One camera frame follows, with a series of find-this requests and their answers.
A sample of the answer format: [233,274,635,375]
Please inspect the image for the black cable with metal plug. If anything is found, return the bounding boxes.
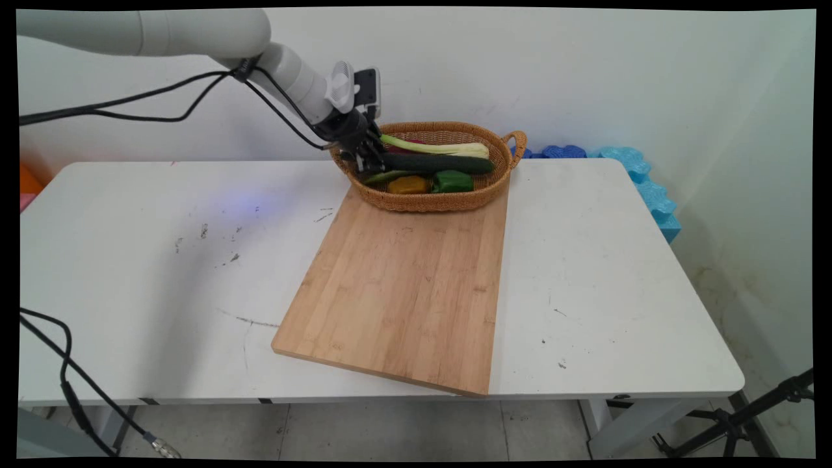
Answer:
[19,307,183,460]

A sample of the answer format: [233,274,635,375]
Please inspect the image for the dark blue foam piece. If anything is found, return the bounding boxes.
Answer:
[510,144,588,161]

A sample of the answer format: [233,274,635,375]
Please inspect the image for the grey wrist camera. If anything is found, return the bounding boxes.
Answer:
[354,67,382,110]

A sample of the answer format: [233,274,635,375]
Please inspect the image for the black tripod stand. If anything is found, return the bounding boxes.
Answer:
[651,367,815,459]

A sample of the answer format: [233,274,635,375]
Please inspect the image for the white table leg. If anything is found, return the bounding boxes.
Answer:
[578,397,710,460]
[18,405,138,459]

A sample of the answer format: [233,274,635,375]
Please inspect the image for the orange pink box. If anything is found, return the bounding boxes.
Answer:
[19,162,46,213]

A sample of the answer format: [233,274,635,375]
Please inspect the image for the light blue foam piece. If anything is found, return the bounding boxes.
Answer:
[598,146,683,245]

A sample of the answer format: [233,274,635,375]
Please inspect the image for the orange yellow pepper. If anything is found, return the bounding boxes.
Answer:
[387,175,432,196]

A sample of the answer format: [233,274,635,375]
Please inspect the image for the woven wicker basket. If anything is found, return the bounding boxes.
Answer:
[328,122,528,213]

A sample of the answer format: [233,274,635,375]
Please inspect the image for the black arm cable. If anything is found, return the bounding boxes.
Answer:
[19,57,333,151]

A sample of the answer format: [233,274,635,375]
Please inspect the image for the wooden cutting board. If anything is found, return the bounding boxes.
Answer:
[272,185,510,398]

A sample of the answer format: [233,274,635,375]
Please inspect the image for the green bell pepper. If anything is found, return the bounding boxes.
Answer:
[431,170,475,194]

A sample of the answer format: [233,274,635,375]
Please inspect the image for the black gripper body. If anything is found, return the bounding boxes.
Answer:
[315,109,382,157]

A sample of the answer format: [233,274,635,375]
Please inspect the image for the white vented wrist module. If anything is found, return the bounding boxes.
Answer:
[324,60,356,115]

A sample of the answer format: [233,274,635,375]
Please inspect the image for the dark green cucumber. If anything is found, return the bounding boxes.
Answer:
[380,152,495,176]

